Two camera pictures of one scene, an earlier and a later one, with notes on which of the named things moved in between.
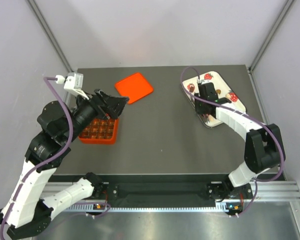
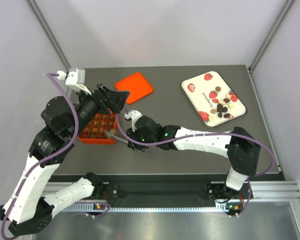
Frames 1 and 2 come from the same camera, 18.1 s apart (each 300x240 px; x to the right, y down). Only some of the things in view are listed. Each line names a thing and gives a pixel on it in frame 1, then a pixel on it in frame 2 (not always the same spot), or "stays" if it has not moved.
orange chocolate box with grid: x=100 y=131 stays
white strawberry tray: x=223 y=91 stays
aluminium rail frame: x=273 y=191 stays
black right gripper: x=198 y=109 -> x=133 y=134
